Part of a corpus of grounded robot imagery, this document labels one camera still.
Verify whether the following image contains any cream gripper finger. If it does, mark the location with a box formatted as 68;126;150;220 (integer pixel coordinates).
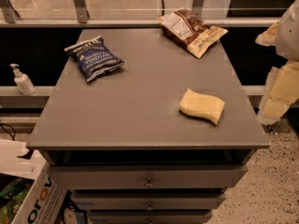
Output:
255;22;278;47
257;61;299;125

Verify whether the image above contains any blue chip bag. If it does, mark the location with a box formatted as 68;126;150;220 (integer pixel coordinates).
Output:
64;35;124;82

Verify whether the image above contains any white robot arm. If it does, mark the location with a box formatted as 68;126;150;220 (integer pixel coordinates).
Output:
255;0;299;125

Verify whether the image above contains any brown chip bag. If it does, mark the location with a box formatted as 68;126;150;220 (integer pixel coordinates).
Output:
158;8;228;59

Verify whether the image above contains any yellow sponge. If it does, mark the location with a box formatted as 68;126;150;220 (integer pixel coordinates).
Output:
179;89;225;125

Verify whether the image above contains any top drawer knob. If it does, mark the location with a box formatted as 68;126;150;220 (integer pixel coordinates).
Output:
144;178;154;189

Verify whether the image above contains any drawer knob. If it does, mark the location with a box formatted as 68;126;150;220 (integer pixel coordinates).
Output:
146;203;154;211
144;178;154;189

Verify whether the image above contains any middle drawer knob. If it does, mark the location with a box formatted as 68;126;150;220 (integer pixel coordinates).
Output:
146;203;154;211

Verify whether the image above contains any white pump bottle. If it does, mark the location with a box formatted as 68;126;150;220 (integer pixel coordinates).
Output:
10;63;36;95

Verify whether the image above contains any white cardboard box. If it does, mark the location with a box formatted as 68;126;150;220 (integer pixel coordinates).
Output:
0;139;66;224

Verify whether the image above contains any metal window frame rail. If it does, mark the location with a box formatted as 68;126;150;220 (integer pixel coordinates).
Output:
0;0;279;28

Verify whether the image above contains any black cable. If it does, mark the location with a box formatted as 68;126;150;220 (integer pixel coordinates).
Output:
0;122;17;141

